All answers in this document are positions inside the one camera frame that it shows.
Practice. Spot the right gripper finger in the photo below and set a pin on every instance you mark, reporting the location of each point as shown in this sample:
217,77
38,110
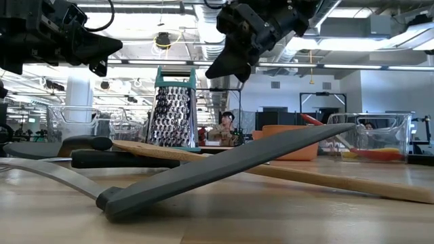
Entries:
230,57
245,74

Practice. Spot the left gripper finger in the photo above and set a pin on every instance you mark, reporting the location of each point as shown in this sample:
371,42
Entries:
98,47
99,68

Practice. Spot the round black spatula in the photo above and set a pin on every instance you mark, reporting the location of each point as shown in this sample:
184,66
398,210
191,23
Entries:
125,159
84,142

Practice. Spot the square black spatula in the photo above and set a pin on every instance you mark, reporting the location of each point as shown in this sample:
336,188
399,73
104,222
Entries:
220,166

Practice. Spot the wooden slotted spatula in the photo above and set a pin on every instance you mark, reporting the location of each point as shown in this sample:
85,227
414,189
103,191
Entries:
339,183

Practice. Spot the yellow plastic spoon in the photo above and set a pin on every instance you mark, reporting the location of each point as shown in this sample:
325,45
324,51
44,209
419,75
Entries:
390,149

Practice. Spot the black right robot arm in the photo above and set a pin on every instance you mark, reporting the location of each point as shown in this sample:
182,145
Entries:
306,13

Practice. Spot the small black robot arm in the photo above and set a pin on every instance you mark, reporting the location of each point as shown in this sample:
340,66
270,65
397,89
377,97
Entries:
240,137

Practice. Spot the black cabinet row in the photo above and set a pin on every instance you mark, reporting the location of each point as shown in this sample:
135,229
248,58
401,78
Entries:
278,118

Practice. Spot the clear plastic bin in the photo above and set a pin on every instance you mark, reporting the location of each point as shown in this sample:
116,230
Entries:
81,122
379,135

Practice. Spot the person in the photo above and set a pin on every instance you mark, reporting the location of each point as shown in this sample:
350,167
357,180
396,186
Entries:
222,132
369,126

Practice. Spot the red chair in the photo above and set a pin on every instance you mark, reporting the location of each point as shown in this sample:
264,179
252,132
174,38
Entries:
202,135

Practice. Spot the teal metal box grater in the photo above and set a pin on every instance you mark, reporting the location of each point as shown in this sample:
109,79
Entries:
173,115

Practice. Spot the orange plastic bin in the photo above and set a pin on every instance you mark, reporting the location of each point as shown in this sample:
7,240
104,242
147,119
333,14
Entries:
301,152

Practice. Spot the black ceiling camera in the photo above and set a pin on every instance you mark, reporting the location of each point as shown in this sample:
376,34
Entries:
162,39

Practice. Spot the black metal frame stand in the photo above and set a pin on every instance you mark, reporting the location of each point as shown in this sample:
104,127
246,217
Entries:
322,94

